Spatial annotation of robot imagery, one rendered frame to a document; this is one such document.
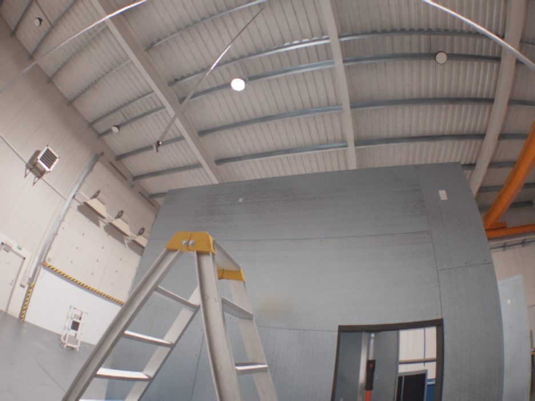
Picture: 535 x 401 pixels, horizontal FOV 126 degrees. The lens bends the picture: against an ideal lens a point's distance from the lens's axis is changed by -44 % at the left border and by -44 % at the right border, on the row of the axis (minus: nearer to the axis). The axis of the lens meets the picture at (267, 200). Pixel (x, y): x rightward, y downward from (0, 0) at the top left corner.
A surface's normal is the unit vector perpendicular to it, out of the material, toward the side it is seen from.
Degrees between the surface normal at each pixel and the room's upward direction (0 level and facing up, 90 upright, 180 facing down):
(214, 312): 88
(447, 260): 90
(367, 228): 90
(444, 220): 90
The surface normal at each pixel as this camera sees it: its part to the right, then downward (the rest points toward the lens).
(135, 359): -0.32, -0.57
